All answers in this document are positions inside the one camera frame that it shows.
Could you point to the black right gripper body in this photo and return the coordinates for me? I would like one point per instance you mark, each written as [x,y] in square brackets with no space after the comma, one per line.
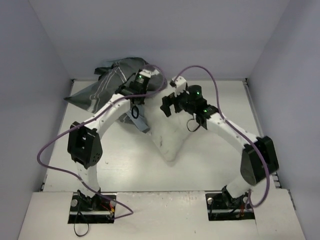
[172,104]

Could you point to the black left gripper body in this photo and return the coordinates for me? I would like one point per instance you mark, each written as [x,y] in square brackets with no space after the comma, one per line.
[139,100]

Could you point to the blue-grey pillowcase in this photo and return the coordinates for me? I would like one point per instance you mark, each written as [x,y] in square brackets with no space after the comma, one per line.
[111,75]

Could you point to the white pillow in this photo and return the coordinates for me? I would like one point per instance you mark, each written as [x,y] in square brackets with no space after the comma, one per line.
[167,133]

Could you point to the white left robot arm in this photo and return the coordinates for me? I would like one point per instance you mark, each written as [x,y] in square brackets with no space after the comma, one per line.
[84,143]

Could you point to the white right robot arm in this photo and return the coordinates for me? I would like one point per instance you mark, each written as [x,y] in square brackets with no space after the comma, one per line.
[258,155]

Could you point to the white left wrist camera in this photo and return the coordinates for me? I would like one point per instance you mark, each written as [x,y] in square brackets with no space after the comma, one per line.
[151,72]

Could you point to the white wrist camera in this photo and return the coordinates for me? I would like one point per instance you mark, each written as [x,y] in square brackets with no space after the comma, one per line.
[178,84]
[151,72]

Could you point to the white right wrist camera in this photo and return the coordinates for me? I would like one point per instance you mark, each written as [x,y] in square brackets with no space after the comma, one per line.
[178,84]

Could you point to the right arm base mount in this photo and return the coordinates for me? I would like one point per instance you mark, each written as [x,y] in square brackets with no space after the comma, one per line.
[221,207]

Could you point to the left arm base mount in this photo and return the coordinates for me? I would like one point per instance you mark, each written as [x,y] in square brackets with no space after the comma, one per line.
[96,210]

